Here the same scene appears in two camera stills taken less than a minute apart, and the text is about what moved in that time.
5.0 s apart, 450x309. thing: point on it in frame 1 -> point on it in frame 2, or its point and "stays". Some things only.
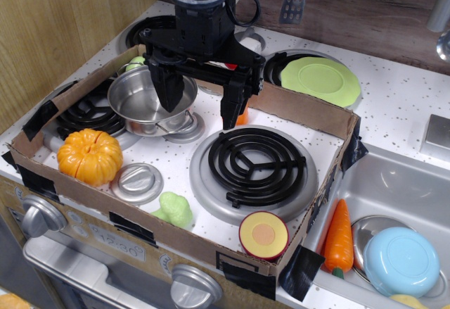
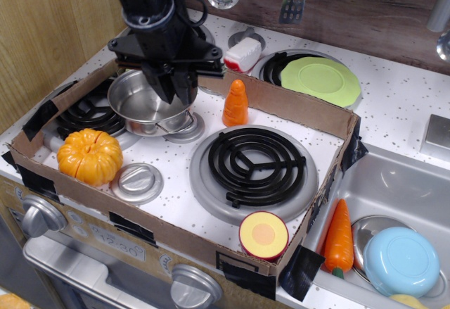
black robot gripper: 204,43 -> 158,48
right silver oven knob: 193,288 stays
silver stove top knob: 137,183 stays
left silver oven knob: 40,217 stays
